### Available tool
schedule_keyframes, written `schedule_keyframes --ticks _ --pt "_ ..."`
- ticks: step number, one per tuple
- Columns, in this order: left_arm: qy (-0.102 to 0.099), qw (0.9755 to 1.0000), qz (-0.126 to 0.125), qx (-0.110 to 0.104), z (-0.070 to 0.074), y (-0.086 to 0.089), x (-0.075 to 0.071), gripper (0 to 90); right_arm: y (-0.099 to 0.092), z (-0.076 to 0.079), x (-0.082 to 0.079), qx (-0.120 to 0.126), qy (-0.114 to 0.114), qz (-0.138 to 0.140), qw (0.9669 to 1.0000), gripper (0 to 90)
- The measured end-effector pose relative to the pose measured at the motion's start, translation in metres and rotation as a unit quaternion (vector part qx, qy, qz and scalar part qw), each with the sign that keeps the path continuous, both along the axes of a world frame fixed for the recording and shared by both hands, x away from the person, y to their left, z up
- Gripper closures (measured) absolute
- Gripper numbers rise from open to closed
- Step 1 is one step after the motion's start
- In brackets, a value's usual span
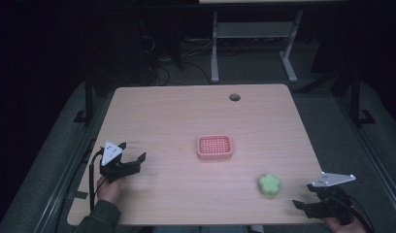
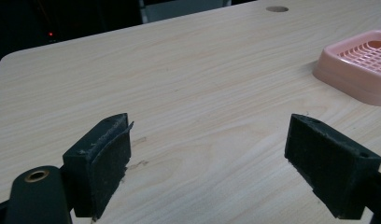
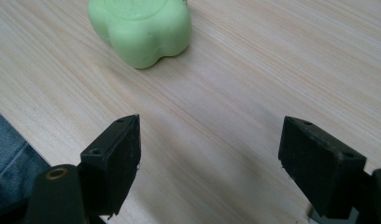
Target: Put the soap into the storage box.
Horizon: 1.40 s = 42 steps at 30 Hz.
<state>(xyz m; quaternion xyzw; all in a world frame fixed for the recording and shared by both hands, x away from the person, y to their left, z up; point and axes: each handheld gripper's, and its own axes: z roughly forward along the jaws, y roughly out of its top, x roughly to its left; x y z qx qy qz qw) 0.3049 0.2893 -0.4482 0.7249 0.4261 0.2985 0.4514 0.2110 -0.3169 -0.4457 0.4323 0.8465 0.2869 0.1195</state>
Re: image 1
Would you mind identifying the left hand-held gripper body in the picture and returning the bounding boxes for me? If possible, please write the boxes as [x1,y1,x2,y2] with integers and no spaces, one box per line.
[99,140,138,184]

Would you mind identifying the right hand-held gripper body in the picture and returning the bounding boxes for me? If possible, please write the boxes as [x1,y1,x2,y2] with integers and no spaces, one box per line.
[306,171,357,226]

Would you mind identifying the green flower-shaped soap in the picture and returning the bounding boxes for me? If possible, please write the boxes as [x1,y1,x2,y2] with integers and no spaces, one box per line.
[257,173,281,196]

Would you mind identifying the pink soap dish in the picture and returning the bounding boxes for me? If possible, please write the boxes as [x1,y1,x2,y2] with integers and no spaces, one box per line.
[196,134,234,161]

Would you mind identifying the person's right hand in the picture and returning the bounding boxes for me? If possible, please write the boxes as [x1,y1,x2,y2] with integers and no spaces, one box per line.
[321,216,367,233]

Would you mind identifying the person's left hand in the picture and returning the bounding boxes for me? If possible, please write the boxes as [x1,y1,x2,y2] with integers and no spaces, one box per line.
[96,176,125,206]

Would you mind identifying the black metal stand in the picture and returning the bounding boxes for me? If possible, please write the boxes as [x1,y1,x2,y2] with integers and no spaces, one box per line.
[349,64,377,128]
[73,69,95,124]

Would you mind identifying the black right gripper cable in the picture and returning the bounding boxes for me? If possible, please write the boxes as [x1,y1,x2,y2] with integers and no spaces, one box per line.
[333,193,376,233]

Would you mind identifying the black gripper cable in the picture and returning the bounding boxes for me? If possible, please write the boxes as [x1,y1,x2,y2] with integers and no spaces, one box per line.
[333,193,376,233]
[87,149,107,212]

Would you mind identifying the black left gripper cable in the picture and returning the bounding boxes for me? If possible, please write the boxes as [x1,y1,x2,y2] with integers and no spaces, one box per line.
[87,149,107,212]

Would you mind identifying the black floor cables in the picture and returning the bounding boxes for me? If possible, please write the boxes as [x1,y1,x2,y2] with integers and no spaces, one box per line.
[139,33,216,86]

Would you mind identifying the white metal table frame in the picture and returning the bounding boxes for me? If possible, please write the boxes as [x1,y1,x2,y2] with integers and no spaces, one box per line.
[210,9,305,83]

